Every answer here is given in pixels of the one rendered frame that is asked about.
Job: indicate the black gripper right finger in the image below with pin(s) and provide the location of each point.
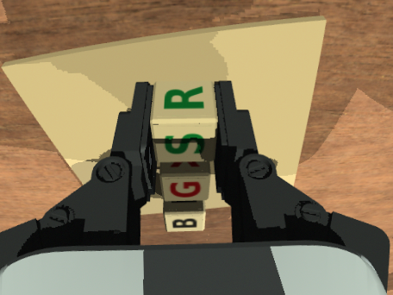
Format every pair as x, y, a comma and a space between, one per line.
268, 202

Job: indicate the beige flat mat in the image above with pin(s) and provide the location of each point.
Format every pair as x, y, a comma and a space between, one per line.
76, 94

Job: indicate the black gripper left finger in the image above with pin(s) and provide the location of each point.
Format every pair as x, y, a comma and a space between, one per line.
101, 207

